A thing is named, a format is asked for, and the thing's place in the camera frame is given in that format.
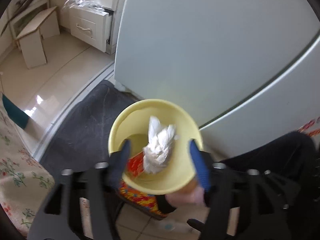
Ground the white tissue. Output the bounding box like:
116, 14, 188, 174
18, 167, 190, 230
143, 116, 177, 174

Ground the white refrigerator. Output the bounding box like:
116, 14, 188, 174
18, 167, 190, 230
115, 0, 319, 157

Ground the white storage rack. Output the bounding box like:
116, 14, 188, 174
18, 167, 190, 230
1, 0, 50, 38

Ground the colourful patterned slipper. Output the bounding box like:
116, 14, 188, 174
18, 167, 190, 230
118, 180, 169, 220

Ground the teal table leg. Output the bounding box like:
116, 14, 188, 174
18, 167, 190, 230
2, 94, 30, 129

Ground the dark grey floor mat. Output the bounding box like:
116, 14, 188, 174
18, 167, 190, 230
40, 80, 135, 177

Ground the floral tablecloth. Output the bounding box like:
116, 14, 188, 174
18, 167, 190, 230
1, 104, 54, 237

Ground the clear plastic bag on drawer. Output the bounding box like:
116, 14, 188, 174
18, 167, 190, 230
60, 0, 114, 15

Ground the red snack wrapper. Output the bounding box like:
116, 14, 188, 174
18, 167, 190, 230
126, 152, 144, 178

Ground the white drawer cabinet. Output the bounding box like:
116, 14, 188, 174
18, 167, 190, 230
62, 0, 125, 55

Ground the small white step stool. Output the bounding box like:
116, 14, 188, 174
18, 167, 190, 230
16, 7, 60, 69

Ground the yellow plastic bucket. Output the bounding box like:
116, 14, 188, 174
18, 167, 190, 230
108, 99, 203, 195

